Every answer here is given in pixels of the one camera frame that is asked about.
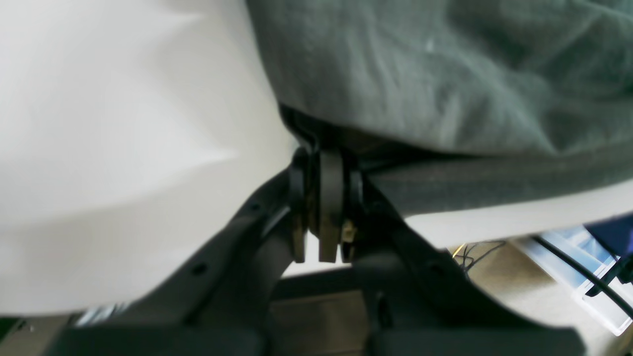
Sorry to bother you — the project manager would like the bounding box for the clear plastic storage bin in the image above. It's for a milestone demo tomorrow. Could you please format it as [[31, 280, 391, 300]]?
[[511, 226, 633, 336]]

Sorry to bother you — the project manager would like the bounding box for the blue cloth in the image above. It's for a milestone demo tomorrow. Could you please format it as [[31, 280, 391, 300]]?
[[584, 213, 633, 257]]

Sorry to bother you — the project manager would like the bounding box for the black stand pole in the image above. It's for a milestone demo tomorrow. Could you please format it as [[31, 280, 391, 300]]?
[[532, 236, 633, 319]]

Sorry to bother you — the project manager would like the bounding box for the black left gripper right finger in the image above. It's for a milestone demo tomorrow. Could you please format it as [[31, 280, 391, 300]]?
[[319, 150, 586, 356]]

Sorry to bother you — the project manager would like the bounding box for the black computer case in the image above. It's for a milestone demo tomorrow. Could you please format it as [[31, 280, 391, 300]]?
[[267, 268, 369, 356]]

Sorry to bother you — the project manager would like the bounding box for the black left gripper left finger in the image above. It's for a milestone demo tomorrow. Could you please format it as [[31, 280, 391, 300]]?
[[45, 149, 310, 356]]

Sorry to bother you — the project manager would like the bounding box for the dark grey t-shirt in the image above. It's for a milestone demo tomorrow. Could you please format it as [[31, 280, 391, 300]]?
[[246, 0, 633, 214]]

